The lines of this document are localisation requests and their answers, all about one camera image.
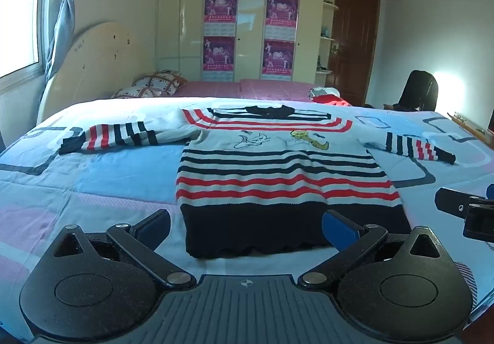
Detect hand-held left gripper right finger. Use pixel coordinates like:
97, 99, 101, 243
298, 209, 442, 288

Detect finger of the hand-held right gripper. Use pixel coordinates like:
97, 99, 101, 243
435, 184, 494, 238

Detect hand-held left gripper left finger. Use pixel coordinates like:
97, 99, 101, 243
52, 208, 197, 289

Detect striped knit sweater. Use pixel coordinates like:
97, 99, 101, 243
58, 105, 457, 259

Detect red and white clothes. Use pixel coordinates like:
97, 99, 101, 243
307, 87, 353, 106

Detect light blue patterned blanket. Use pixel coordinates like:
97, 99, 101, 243
0, 97, 494, 333

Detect wooden board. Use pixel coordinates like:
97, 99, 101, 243
447, 111, 494, 143

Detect black chair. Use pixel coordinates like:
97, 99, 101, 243
385, 69, 440, 112

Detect patterned pillow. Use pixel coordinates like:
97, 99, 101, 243
111, 69, 190, 100

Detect beige wooden headboard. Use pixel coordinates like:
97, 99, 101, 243
36, 22, 156, 125

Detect brown wooden door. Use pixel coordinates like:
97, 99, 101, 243
332, 0, 381, 107

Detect white corner shelf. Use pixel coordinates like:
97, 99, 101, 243
314, 0, 340, 85

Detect light blue curtain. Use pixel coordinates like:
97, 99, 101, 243
39, 0, 84, 81

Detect window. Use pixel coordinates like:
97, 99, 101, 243
0, 0, 49, 78

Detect purple wall poster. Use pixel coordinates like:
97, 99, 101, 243
202, 36, 236, 81
204, 0, 237, 35
262, 39, 295, 81
266, 0, 299, 39

